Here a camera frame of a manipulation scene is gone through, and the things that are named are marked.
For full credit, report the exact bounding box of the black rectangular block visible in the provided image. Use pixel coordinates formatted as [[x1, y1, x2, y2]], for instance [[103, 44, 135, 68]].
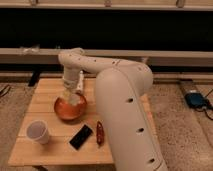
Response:
[[69, 125, 93, 150]]

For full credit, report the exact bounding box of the orange ceramic bowl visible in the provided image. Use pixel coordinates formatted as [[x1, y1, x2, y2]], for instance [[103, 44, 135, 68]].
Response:
[[54, 94, 87, 120]]

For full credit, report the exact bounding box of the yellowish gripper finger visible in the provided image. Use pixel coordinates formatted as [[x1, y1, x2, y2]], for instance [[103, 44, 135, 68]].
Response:
[[60, 89, 69, 100], [71, 90, 76, 96]]

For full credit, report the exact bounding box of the white sponge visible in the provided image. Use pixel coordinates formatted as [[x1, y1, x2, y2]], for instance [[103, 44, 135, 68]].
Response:
[[68, 93, 81, 106]]

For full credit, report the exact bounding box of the white paper cup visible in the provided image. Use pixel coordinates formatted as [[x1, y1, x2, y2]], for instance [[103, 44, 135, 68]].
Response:
[[26, 120, 50, 144]]

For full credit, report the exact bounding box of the red chili pepper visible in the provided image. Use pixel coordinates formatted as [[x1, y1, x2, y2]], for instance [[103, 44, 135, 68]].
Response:
[[96, 121, 104, 145]]

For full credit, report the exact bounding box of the blue device on floor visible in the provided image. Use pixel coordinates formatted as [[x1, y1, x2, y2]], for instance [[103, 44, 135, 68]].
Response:
[[184, 93, 207, 108]]

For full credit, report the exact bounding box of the white plastic bottle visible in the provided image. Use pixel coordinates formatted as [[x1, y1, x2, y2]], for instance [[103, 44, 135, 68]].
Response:
[[76, 71, 84, 94]]

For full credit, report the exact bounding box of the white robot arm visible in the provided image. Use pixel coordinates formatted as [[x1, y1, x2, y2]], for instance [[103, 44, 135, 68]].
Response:
[[58, 48, 168, 171]]

